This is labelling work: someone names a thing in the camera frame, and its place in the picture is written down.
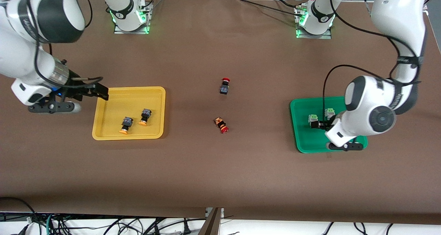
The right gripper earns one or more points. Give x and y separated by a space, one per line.
76 89

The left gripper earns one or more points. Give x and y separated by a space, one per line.
324 124

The green square push button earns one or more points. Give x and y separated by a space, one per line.
330 112
313 118

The orange mushroom push button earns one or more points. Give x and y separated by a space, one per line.
145 116
126 123

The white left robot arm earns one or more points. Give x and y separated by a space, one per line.
396 14

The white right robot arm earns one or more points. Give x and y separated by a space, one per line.
20 55

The green plastic tray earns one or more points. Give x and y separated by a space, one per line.
303 138

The yellow plastic tray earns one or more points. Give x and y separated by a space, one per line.
113 111

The red button orange body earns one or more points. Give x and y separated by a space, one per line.
220 123

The red button black body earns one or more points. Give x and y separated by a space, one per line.
224 89

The brown table cover sheet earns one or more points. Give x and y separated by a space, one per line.
220 176

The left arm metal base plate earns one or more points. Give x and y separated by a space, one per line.
299 33

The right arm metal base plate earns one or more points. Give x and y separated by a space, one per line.
146 21

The brown wooden table post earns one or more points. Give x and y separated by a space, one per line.
210 224

